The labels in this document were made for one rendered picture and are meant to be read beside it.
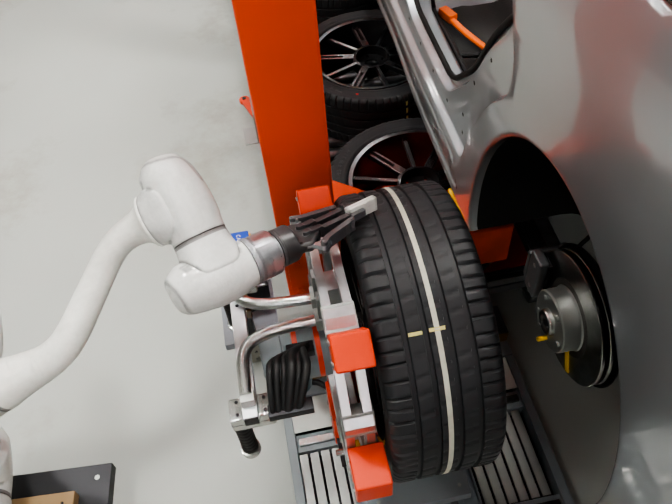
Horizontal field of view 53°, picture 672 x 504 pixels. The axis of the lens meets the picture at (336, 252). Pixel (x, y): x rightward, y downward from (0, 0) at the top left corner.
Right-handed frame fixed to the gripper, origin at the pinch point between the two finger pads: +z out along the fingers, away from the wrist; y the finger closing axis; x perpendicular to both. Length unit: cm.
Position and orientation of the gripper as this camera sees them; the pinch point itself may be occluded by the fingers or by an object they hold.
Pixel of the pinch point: (361, 208)
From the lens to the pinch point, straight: 137.0
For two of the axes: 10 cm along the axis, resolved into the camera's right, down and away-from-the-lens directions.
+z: 8.2, -4.1, 4.1
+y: 5.7, 4.4, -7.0
